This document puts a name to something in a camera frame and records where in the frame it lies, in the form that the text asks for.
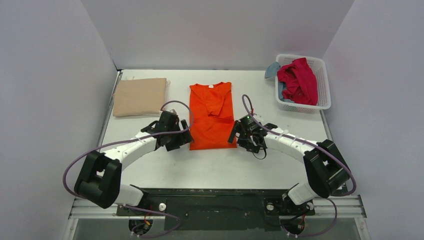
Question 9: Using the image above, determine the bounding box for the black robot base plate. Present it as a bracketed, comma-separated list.
[116, 188, 335, 235]

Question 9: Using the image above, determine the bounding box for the white plastic laundry basket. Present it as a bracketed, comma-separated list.
[274, 53, 331, 114]

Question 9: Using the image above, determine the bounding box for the teal blue t shirt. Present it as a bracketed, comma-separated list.
[264, 61, 281, 79]

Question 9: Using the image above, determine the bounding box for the crimson red t shirt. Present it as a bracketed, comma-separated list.
[277, 57, 319, 106]

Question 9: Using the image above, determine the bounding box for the aluminium rail frame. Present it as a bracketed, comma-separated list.
[69, 195, 367, 220]

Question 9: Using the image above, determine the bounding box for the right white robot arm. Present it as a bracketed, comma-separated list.
[227, 115, 352, 215]

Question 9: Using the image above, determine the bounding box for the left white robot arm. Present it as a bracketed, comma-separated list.
[74, 111, 193, 215]

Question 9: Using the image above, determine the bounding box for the orange t shirt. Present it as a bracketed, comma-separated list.
[189, 82, 237, 151]

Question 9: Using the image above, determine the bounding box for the folded beige t shirt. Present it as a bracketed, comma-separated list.
[112, 78, 169, 118]

